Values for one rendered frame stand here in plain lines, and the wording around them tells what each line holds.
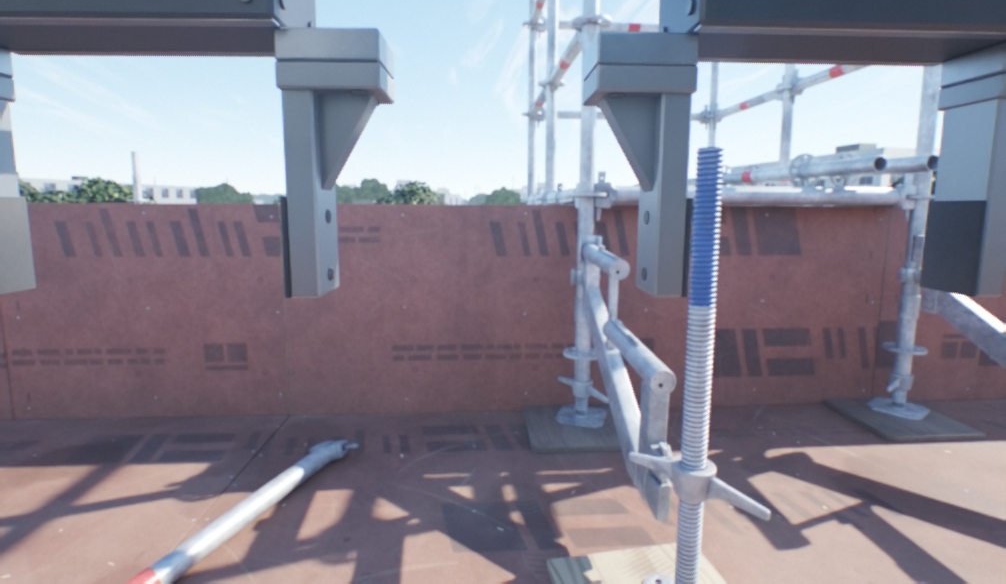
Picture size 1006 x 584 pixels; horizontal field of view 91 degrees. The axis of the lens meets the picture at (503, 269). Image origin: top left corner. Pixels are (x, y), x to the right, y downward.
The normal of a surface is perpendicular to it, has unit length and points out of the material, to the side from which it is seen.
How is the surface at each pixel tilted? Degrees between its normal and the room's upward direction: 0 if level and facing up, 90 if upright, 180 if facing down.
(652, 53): 90
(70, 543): 0
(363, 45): 90
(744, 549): 0
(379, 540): 0
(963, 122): 90
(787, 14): 90
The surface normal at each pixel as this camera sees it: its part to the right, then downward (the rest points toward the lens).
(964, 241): -1.00, 0.00
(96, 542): 0.00, -0.99
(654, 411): 0.06, 0.18
